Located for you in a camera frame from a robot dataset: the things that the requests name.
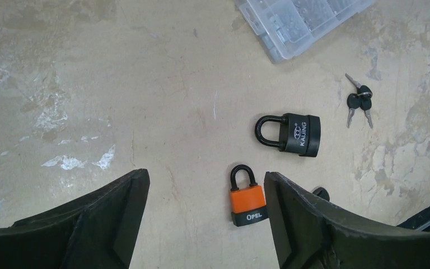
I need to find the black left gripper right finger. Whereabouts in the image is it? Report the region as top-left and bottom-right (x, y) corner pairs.
(264, 172), (430, 268)

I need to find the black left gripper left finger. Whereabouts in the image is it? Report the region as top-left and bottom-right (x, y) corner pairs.
(0, 169), (150, 268)

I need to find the orange and black padlock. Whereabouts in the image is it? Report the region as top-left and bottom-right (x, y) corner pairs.
(230, 164), (269, 227)

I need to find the bunch of black keys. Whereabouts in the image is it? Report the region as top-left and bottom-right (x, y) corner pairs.
(345, 73), (373, 129)

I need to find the black Kaijing padlock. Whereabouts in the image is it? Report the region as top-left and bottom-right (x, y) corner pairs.
(254, 113), (321, 157)

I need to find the clear plastic screw organizer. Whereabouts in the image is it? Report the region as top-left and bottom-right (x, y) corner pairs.
(235, 0), (373, 64)

